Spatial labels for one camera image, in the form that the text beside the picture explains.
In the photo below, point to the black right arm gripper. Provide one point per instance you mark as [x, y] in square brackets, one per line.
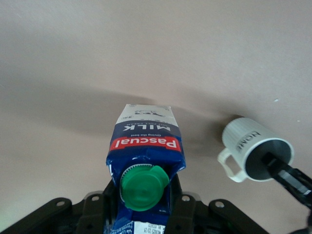
[309, 223]

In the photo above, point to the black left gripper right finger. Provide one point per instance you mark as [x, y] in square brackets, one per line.
[185, 212]

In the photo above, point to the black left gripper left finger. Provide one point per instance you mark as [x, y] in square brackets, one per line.
[92, 212]

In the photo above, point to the white ribbed HOME mug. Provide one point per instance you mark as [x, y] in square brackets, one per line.
[241, 136]

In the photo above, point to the blue Pascal milk carton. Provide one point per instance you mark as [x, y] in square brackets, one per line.
[143, 151]

